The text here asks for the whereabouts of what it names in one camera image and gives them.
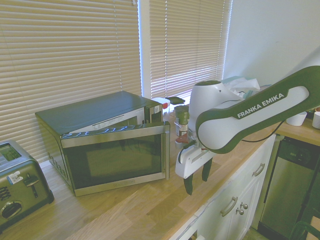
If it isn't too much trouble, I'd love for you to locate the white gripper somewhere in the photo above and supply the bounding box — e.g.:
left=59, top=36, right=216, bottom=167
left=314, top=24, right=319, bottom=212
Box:
left=174, top=143, right=214, bottom=197

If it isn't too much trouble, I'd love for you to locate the steel framed microwave door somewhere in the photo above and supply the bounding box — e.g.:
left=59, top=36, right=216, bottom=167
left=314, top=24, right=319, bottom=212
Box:
left=59, top=121, right=172, bottom=198

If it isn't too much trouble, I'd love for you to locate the black steel microwave body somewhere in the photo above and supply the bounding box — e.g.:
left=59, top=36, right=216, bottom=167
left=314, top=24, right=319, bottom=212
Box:
left=34, top=90, right=165, bottom=191

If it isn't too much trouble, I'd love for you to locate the white kitchen cabinet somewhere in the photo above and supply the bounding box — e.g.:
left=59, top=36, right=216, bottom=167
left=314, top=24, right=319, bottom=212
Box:
left=172, top=134, right=277, bottom=240

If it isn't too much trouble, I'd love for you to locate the white brown yogurt tub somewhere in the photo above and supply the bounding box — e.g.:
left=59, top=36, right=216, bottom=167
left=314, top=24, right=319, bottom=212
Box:
left=174, top=123, right=189, bottom=138

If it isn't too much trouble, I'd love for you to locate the green yogurt tub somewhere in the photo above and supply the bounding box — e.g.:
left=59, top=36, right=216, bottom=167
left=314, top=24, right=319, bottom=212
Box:
left=173, top=105, right=190, bottom=126

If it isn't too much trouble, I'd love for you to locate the white red spray bottle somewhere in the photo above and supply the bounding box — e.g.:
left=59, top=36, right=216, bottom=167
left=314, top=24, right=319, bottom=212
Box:
left=152, top=97, right=174, bottom=119

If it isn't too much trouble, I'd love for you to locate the flat black device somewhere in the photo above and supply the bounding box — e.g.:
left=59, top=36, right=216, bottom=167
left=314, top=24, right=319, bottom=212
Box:
left=165, top=96, right=186, bottom=105

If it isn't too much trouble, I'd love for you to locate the stainless steel dishwasher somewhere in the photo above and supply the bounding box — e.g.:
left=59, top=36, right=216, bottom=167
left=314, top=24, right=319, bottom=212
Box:
left=259, top=136, right=320, bottom=234

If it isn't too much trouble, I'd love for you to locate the teal paper box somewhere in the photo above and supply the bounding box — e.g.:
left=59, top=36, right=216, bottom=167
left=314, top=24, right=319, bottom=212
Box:
left=243, top=88, right=260, bottom=101

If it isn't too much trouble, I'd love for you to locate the white plastic shopping bag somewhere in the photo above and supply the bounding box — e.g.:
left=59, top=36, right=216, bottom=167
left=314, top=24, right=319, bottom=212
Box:
left=221, top=76, right=262, bottom=100

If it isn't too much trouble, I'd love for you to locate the white ceramic mug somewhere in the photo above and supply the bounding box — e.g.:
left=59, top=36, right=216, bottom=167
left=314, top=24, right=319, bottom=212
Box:
left=285, top=111, right=308, bottom=127

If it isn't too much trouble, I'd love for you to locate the small white cup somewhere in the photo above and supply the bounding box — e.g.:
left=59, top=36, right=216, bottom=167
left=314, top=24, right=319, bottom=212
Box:
left=311, top=111, right=320, bottom=130

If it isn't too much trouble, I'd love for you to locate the narrow beige window blind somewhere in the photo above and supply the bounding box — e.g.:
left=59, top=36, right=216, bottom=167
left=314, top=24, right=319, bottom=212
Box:
left=148, top=0, right=232, bottom=100

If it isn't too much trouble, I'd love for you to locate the stainless steel toaster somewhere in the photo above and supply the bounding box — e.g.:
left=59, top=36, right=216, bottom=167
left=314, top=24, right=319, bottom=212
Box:
left=0, top=139, right=55, bottom=227

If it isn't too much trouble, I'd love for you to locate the wide beige window blind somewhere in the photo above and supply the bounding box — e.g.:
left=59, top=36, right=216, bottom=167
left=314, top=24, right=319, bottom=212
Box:
left=0, top=0, right=141, bottom=162

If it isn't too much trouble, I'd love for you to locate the curved drawer handle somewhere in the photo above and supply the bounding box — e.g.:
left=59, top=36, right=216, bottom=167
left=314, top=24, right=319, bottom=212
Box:
left=220, top=196, right=239, bottom=217
left=252, top=163, right=266, bottom=177

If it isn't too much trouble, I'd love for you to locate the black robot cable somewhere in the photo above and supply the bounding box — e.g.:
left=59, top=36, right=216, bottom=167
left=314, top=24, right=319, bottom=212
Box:
left=240, top=119, right=288, bottom=144

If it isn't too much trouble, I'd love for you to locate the dark green metal frame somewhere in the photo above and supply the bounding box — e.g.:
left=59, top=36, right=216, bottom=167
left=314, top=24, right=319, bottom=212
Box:
left=289, top=219, right=316, bottom=240

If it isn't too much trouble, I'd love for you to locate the thin blind pull cord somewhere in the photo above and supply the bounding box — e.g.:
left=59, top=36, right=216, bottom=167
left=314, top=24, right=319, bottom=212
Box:
left=113, top=0, right=124, bottom=92

